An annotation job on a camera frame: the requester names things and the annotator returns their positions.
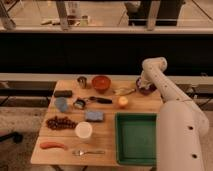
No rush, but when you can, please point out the yellow apple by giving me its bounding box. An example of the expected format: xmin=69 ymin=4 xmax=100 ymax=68
xmin=118 ymin=96 xmax=129 ymax=108

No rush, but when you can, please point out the banana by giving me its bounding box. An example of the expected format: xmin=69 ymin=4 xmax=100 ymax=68
xmin=113 ymin=87 xmax=136 ymax=96

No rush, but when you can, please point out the orange carrot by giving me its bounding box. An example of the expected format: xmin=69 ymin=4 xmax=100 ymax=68
xmin=39 ymin=142 xmax=68 ymax=150

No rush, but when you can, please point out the red bowl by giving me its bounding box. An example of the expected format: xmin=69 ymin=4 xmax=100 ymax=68
xmin=92 ymin=75 xmax=111 ymax=94

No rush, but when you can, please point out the bunch of red grapes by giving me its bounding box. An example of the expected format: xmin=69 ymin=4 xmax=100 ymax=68
xmin=46 ymin=116 xmax=77 ymax=130

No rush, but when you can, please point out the blue sponge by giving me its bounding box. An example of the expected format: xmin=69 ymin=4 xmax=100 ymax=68
xmin=85 ymin=111 xmax=104 ymax=122

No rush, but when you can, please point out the small dark tin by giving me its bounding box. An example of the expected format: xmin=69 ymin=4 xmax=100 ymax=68
xmin=73 ymin=98 xmax=86 ymax=110

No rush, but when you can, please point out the blue cup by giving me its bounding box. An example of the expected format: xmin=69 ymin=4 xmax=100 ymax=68
xmin=54 ymin=97 xmax=68 ymax=113

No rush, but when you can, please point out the black rectangular block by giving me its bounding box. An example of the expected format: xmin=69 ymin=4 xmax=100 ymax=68
xmin=53 ymin=90 xmax=73 ymax=98

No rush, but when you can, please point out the green plastic tray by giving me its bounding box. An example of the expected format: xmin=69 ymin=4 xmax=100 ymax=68
xmin=115 ymin=113 xmax=157 ymax=166

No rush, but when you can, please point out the metal fork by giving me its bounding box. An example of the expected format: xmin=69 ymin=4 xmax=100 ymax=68
xmin=72 ymin=150 xmax=105 ymax=156

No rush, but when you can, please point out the small metal cup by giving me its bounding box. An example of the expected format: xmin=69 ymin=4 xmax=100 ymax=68
xmin=77 ymin=76 xmax=87 ymax=89

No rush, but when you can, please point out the black handled tool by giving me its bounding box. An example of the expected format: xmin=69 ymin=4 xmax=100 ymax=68
xmin=84 ymin=96 xmax=113 ymax=104

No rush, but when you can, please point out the purple bowl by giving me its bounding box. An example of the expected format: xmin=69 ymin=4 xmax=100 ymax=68
xmin=136 ymin=77 xmax=157 ymax=96

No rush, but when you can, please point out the white plastic cup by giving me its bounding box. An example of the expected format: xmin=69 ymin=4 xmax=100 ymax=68
xmin=75 ymin=122 xmax=93 ymax=140

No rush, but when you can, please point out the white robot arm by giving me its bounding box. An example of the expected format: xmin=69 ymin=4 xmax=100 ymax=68
xmin=139 ymin=57 xmax=210 ymax=171

